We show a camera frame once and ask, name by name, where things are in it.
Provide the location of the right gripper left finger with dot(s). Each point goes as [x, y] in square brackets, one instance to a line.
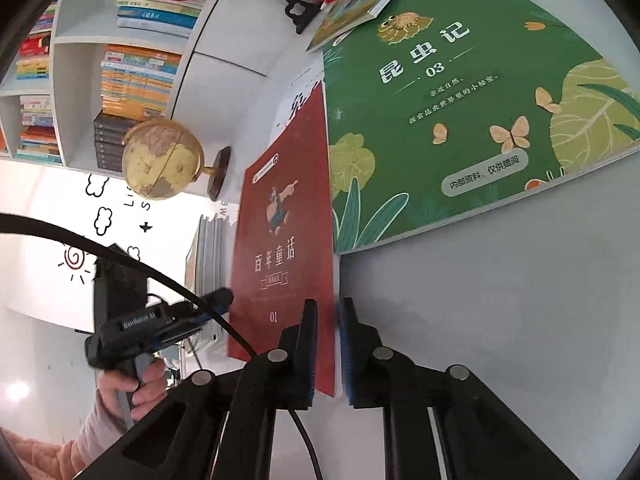
[220, 426]

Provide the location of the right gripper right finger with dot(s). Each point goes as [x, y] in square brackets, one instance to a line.
[437, 424]

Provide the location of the stack of organized books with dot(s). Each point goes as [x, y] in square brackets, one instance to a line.
[206, 271]

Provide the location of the red fairy tale book 01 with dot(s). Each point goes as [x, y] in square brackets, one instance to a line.
[283, 247]

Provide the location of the green insect book 03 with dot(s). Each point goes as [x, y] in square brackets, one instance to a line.
[438, 109]

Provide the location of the pink sleeve forearm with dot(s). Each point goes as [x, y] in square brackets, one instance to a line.
[44, 460]

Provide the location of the person left hand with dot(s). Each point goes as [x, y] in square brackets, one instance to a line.
[145, 396]

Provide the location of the yellow desk globe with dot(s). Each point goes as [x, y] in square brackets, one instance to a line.
[161, 158]

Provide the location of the black book set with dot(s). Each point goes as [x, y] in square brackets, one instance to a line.
[108, 134]

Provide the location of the orange yellow book row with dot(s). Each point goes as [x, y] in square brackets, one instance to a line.
[136, 83]

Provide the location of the white bookshelf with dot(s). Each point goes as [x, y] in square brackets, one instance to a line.
[218, 68]

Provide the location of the white blue book row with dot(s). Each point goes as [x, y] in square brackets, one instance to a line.
[168, 17]

